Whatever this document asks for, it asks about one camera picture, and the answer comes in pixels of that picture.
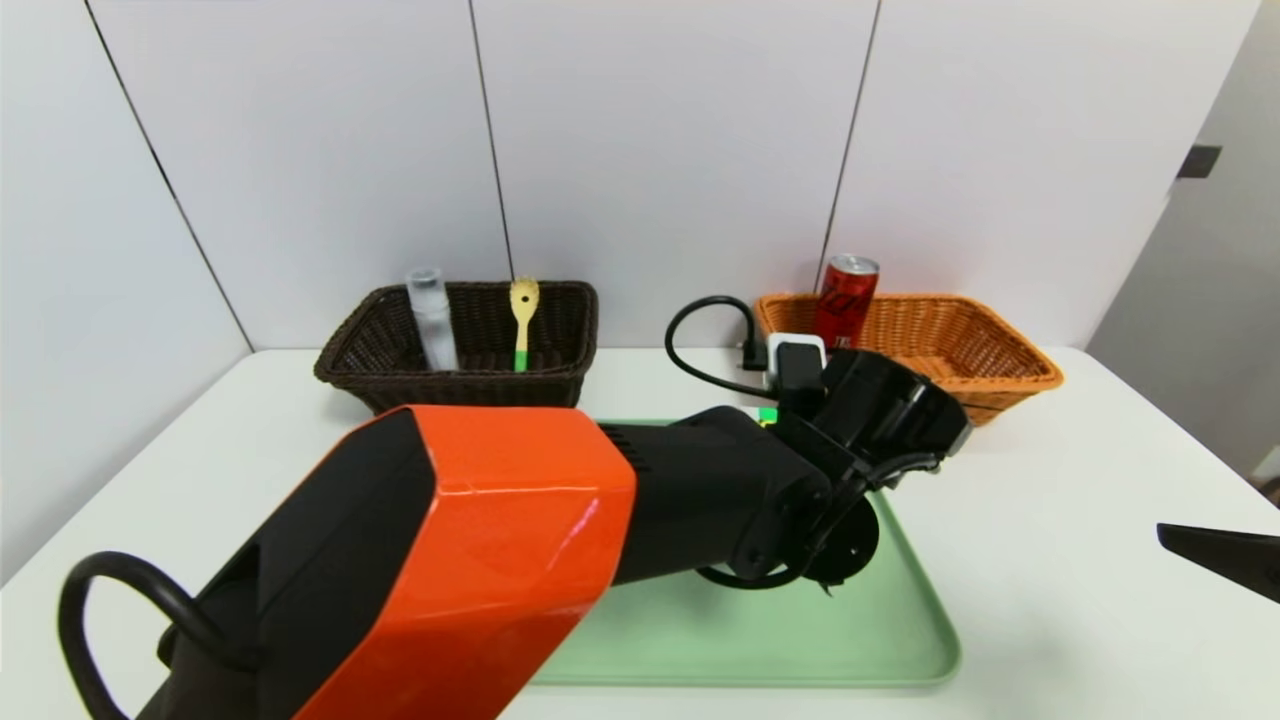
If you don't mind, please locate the beige pasta spoon green handle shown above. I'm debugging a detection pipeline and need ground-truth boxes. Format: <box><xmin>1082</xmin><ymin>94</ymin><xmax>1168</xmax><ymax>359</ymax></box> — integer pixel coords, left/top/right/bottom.
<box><xmin>509</xmin><ymin>277</ymin><xmax>541</xmax><ymax>373</ymax></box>

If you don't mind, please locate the clear plastic tube bottle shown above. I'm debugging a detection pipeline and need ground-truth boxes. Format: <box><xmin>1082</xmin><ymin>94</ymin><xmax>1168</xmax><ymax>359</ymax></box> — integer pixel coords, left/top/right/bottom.
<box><xmin>405</xmin><ymin>267</ymin><xmax>461</xmax><ymax>373</ymax></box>

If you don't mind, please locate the red soda can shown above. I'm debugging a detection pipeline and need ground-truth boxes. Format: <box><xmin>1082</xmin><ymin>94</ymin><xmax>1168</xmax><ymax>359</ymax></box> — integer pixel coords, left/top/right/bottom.
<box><xmin>814</xmin><ymin>254</ymin><xmax>882</xmax><ymax>351</ymax></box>

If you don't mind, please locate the dark brown wicker basket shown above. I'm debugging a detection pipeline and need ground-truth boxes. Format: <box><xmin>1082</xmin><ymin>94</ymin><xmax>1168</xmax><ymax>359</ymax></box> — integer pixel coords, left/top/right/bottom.
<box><xmin>313</xmin><ymin>280</ymin><xmax>601</xmax><ymax>415</ymax></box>

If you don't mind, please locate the orange wicker basket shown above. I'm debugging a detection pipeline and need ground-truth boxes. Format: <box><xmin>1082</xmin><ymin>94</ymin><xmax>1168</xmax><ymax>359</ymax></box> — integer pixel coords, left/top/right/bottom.
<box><xmin>755</xmin><ymin>292</ymin><xmax>1066</xmax><ymax>429</ymax></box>

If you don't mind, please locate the light green plastic tray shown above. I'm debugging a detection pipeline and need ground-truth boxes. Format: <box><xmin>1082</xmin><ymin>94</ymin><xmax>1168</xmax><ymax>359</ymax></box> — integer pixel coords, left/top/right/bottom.
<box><xmin>528</xmin><ymin>418</ymin><xmax>963</xmax><ymax>689</ymax></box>

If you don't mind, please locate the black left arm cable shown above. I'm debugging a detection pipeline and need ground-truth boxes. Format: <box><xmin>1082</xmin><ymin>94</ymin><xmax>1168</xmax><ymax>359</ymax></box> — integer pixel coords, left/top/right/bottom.
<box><xmin>665</xmin><ymin>295</ymin><xmax>773</xmax><ymax>401</ymax></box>

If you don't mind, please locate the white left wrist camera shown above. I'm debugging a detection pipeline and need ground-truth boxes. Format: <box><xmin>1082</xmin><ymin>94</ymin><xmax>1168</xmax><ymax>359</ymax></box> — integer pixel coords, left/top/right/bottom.
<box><xmin>765</xmin><ymin>333</ymin><xmax>828</xmax><ymax>393</ymax></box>

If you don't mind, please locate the black cable with connector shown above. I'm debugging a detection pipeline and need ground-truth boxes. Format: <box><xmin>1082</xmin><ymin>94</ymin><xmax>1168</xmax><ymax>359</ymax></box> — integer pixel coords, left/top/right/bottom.
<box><xmin>57</xmin><ymin>550</ymin><xmax>263</xmax><ymax>720</ymax></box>

